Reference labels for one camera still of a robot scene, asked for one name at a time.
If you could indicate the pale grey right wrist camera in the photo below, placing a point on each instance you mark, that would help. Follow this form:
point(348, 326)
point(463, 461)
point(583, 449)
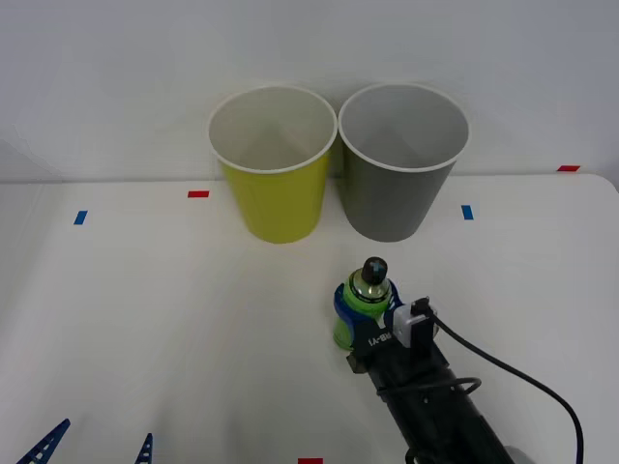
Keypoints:
point(408, 324)

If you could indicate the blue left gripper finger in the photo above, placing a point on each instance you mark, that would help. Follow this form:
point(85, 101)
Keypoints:
point(145, 452)
point(46, 442)

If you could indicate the small green-label plastic bottle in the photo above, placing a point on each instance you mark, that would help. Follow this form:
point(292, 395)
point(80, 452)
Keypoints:
point(368, 296)

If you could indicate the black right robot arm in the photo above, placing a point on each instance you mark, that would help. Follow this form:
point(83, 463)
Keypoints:
point(450, 425)

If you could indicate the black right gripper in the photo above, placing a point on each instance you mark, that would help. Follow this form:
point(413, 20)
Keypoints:
point(411, 367)

